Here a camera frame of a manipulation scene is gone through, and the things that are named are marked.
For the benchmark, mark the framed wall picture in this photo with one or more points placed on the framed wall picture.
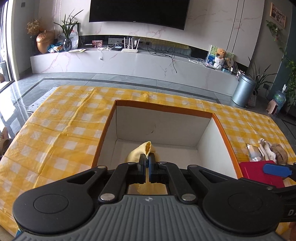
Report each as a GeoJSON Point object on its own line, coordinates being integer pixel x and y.
{"type": "Point", "coordinates": [278, 15]}

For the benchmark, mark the black wall television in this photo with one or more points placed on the black wall television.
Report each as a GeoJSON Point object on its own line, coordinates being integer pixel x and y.
{"type": "Point", "coordinates": [167, 13]}

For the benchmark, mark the brown plush toy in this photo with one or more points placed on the brown plush toy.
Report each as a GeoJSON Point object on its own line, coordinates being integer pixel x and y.
{"type": "Point", "coordinates": [281, 154]}

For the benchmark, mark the wet wipes packet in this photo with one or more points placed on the wet wipes packet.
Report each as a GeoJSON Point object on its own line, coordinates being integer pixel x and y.
{"type": "Point", "coordinates": [254, 153]}

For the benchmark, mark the golden acorn jar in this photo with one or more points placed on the golden acorn jar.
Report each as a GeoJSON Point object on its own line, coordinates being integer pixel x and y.
{"type": "Point", "coordinates": [44, 40]}

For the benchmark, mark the silver trash can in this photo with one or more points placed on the silver trash can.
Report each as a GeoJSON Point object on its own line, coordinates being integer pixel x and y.
{"type": "Point", "coordinates": [244, 89]}

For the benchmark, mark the white wifi router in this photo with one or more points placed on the white wifi router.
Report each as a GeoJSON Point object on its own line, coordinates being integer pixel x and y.
{"type": "Point", "coordinates": [131, 47]}

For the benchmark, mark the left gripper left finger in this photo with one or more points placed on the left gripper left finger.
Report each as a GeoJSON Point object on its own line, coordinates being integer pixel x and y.
{"type": "Point", "coordinates": [117, 181]}

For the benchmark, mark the green plant in vase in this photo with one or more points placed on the green plant in vase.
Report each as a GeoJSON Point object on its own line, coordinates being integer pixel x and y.
{"type": "Point", "coordinates": [68, 24]}

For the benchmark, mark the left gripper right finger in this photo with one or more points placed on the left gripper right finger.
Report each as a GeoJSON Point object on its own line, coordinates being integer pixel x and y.
{"type": "Point", "coordinates": [171, 176]}

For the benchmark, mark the white round cloth pad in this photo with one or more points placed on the white round cloth pad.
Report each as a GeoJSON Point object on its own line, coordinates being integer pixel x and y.
{"type": "Point", "coordinates": [265, 150]}

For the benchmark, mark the teddy bear on bench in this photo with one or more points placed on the teddy bear on bench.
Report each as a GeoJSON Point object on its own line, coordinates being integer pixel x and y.
{"type": "Point", "coordinates": [219, 59]}

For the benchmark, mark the yellow checkered tablecloth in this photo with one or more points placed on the yellow checkered tablecloth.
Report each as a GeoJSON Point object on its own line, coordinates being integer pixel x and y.
{"type": "Point", "coordinates": [60, 138]}

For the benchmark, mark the white marble tv bench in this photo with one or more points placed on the white marble tv bench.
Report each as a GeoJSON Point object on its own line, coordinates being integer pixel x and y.
{"type": "Point", "coordinates": [178, 70]}

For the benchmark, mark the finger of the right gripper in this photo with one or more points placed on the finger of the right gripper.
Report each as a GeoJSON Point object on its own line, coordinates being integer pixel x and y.
{"type": "Point", "coordinates": [283, 171]}

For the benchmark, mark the water bottle dispenser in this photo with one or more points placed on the water bottle dispenser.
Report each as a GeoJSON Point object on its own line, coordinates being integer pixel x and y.
{"type": "Point", "coordinates": [277, 102]}

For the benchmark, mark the potted plant by bin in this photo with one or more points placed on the potted plant by bin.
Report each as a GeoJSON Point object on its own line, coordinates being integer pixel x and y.
{"type": "Point", "coordinates": [259, 78]}

